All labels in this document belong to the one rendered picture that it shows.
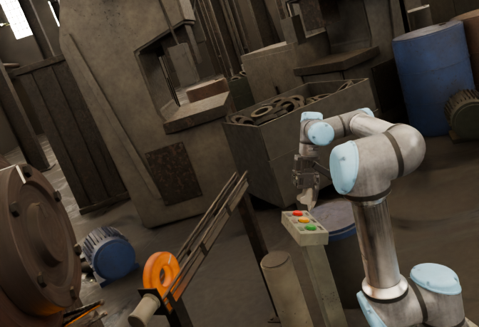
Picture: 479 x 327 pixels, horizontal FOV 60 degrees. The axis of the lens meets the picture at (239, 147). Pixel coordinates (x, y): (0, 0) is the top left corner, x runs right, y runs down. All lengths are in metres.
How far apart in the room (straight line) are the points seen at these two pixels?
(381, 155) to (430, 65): 2.88
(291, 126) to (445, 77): 1.50
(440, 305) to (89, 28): 3.04
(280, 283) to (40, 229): 1.03
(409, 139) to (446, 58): 2.86
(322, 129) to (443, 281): 0.54
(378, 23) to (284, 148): 1.99
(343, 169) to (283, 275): 0.73
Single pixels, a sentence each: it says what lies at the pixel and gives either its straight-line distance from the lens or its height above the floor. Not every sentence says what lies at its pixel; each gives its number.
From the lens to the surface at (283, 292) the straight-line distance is 1.67.
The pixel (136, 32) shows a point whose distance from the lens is 3.44.
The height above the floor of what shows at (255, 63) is 0.98.
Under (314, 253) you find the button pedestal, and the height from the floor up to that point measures 0.48.
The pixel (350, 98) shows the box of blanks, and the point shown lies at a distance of 3.25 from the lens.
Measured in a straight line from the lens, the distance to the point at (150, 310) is 1.36.
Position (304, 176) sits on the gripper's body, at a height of 0.81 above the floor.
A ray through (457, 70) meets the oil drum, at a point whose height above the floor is 0.52.
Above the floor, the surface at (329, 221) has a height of 0.43.
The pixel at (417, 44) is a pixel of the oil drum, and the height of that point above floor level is 0.82.
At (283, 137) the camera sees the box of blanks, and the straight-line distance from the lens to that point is 2.92.
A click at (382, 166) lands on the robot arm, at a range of 1.01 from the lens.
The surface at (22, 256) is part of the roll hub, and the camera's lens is 0.75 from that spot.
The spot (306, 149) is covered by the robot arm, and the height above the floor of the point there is 0.90.
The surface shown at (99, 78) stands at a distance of 3.56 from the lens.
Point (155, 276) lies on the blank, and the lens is 1.39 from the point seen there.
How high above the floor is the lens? 1.34
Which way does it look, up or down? 14 degrees down
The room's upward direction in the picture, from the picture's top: 19 degrees counter-clockwise
